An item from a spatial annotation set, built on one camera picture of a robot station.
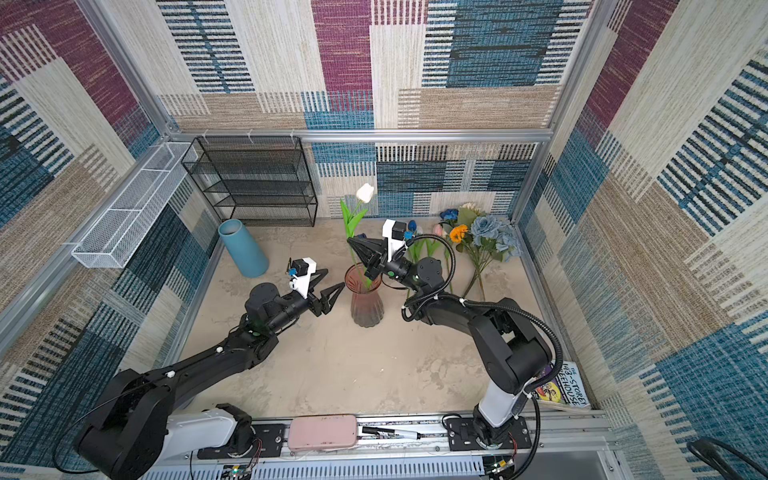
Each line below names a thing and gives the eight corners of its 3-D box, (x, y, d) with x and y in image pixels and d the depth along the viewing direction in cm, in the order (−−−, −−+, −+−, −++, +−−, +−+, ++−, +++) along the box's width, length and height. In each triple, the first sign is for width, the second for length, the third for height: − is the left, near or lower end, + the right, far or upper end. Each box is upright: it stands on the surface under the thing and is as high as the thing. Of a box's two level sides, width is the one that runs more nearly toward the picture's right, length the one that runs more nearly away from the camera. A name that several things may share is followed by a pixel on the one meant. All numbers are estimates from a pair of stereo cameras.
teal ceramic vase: (241, 279, 106) (213, 238, 89) (248, 261, 111) (222, 218, 95) (264, 279, 106) (240, 238, 89) (270, 260, 111) (248, 218, 94)
